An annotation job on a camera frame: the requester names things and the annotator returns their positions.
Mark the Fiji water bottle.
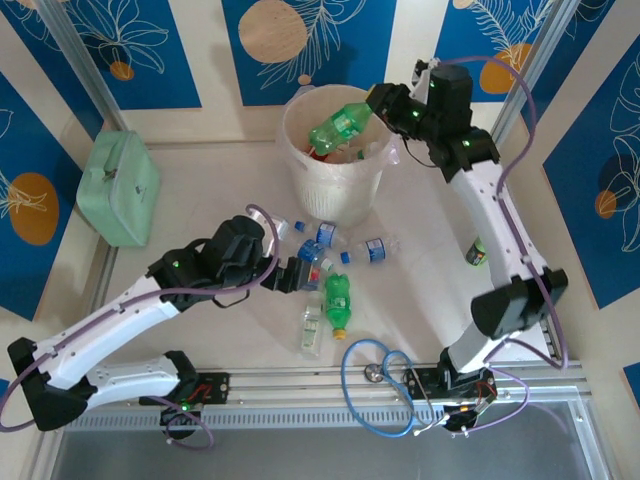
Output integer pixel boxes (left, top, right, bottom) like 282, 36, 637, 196
297, 259, 329, 294

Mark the wide aluminium extrusion rail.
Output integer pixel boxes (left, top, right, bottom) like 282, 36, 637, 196
42, 359, 591, 414

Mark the slotted grey cable duct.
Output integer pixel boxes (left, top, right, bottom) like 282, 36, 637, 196
62, 407, 454, 431

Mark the aluminium frame post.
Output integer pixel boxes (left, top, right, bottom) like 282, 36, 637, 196
34, 0, 129, 134
487, 0, 586, 149

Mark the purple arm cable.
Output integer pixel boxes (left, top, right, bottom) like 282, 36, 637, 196
0, 202, 281, 449
438, 54, 570, 436

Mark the clear bottle green white label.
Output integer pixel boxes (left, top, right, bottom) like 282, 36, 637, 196
298, 294, 324, 359

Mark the green capped dark bottle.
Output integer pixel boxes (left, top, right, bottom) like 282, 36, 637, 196
464, 238, 489, 267

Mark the blue stethoscope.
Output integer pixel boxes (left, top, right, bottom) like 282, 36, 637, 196
340, 338, 449, 440

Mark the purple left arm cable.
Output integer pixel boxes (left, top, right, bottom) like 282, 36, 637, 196
0, 202, 281, 449

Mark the translucent bin liner bag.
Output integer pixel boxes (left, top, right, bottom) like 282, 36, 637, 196
278, 83, 404, 189

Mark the thin black left gripper cable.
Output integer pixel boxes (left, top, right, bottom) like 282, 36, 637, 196
209, 285, 252, 310

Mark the blue capped blue label bottle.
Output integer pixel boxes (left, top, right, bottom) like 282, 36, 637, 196
339, 234, 401, 265
293, 219, 351, 247

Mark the thin black right gripper cable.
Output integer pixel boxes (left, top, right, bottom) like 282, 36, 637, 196
402, 134, 445, 171

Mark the white plastic bin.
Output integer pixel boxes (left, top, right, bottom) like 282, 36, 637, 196
277, 83, 401, 227

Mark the grey metal panel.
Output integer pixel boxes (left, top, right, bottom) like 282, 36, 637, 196
29, 427, 614, 480

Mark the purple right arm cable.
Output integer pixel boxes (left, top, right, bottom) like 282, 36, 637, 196
438, 54, 570, 436

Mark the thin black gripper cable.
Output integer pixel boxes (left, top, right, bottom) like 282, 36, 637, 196
209, 285, 252, 310
402, 134, 445, 171

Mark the mint green case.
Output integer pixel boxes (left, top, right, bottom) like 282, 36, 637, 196
75, 129, 162, 249

